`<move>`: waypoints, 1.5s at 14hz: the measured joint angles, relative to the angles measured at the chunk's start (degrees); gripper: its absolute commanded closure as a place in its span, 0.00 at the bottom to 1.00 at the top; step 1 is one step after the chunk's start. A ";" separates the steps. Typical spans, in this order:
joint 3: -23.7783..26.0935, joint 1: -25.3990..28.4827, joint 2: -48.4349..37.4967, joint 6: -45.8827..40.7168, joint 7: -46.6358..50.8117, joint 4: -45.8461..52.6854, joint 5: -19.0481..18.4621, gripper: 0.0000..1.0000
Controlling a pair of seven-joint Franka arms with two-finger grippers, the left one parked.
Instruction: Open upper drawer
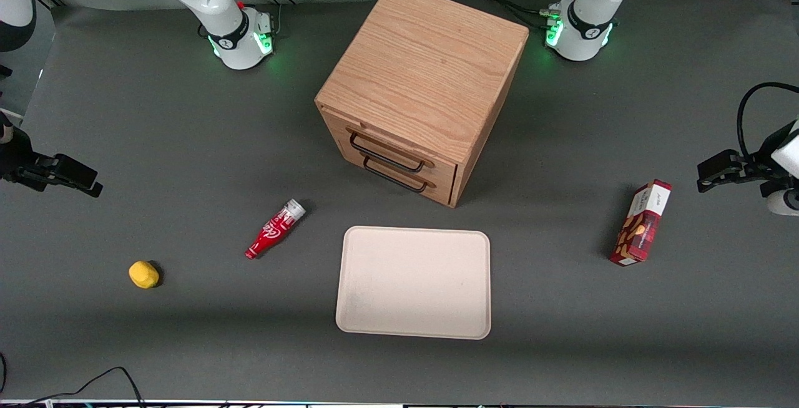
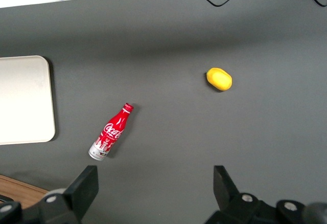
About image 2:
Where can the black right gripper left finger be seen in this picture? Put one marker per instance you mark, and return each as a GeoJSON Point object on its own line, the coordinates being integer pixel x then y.
{"type": "Point", "coordinates": [81, 190]}

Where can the red Coca-Cola aluminium bottle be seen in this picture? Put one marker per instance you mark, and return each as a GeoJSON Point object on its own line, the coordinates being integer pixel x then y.
{"type": "Point", "coordinates": [111, 132]}

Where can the beige rectangular tray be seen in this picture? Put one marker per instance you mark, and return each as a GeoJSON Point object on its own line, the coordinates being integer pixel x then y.
{"type": "Point", "coordinates": [24, 98]}

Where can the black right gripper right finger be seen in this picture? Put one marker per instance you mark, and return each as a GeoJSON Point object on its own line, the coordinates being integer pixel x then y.
{"type": "Point", "coordinates": [224, 190]}

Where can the wooden drawer cabinet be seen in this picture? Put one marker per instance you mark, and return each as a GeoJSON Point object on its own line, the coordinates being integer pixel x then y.
{"type": "Point", "coordinates": [18, 190]}

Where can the yellow lemon-shaped toy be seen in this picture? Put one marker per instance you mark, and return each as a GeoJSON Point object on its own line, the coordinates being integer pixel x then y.
{"type": "Point", "coordinates": [219, 79]}

